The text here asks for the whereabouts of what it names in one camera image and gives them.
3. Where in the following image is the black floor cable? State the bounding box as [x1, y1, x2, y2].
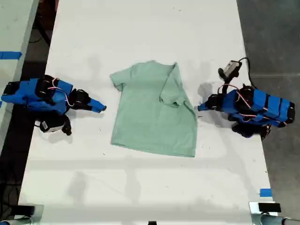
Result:
[29, 21, 52, 45]

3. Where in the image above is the grey metal pipe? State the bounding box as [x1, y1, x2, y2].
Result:
[259, 214, 300, 225]
[0, 217, 32, 225]

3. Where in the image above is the pale green T-shirt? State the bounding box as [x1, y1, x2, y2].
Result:
[109, 60, 198, 158]

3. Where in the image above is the red white servo wire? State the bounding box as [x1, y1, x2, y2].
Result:
[235, 90, 269, 123]
[46, 78, 74, 107]

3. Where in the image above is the small black box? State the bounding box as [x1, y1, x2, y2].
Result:
[16, 205, 36, 216]
[258, 202, 282, 213]

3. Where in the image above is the short blue tape piece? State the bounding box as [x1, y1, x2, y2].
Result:
[259, 188, 273, 198]

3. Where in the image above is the long blue tape strip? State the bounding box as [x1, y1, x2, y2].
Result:
[0, 51, 23, 60]

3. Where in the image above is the black camera box white label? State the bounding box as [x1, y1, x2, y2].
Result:
[217, 60, 242, 82]
[37, 120, 72, 137]

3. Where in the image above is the metal table clamp plate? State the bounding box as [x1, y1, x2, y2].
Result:
[248, 201, 282, 225]
[13, 204, 45, 225]

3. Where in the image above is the grey side table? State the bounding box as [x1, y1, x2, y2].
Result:
[0, 0, 40, 150]

